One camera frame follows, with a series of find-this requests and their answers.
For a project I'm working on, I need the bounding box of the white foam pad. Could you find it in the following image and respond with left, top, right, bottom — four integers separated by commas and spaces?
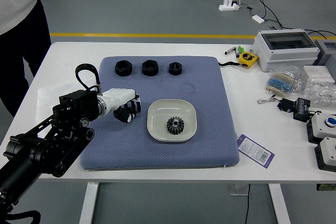
303, 65, 336, 84

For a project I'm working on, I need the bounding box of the black cable under table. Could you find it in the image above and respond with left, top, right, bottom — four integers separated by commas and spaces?
244, 183, 251, 224

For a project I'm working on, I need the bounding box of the plain grey box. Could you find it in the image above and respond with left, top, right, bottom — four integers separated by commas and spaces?
312, 39, 336, 67

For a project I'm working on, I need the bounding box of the white square dish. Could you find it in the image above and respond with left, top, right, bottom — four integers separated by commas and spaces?
145, 98, 197, 142

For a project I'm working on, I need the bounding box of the large black hex nut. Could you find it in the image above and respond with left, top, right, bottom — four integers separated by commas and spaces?
114, 60, 133, 77
141, 59, 160, 77

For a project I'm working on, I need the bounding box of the black servo with wires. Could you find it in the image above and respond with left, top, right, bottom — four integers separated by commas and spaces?
258, 97, 294, 114

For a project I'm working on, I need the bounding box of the grey enclosure with clear lid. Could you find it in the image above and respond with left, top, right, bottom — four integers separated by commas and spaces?
253, 29, 321, 73

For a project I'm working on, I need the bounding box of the small black hex nut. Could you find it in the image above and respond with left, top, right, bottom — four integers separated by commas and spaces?
168, 61, 184, 76

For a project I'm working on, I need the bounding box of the white table leg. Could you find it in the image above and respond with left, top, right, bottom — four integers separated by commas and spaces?
79, 182, 100, 224
267, 183, 291, 224

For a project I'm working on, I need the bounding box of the person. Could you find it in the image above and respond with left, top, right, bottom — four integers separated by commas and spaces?
0, 0, 52, 118

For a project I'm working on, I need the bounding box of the clear bag of small parts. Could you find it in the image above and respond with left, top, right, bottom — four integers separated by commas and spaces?
299, 81, 336, 109

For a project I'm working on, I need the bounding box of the grey metal bracket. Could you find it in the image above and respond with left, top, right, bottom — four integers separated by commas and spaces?
227, 183, 250, 196

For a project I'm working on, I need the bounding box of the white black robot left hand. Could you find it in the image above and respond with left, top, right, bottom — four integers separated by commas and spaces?
100, 88, 142, 124

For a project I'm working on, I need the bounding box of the button box with blue button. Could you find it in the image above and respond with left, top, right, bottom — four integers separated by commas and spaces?
306, 112, 336, 145

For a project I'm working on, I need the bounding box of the bag of blue resistors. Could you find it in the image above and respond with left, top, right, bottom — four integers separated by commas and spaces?
265, 66, 307, 98

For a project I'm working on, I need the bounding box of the blue-grey quilted mat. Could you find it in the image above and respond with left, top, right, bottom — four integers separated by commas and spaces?
79, 56, 241, 172

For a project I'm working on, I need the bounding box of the big black gear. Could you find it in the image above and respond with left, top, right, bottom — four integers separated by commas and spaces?
166, 116, 186, 135

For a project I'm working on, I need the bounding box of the black floor cable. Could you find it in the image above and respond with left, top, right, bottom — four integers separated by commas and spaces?
245, 0, 336, 41

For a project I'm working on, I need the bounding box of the yellow tape measure with strap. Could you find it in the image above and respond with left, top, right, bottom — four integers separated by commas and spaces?
217, 52, 259, 69

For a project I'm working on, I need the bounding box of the purple white tag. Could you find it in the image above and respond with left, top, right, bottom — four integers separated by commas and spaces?
236, 134, 276, 169

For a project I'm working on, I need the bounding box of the white power strip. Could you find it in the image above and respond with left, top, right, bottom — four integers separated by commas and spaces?
218, 0, 241, 12

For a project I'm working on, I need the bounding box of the black electronics module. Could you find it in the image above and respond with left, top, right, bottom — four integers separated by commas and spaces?
292, 97, 313, 123

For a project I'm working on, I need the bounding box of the white black button box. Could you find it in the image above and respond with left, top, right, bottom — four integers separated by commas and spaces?
314, 136, 336, 173

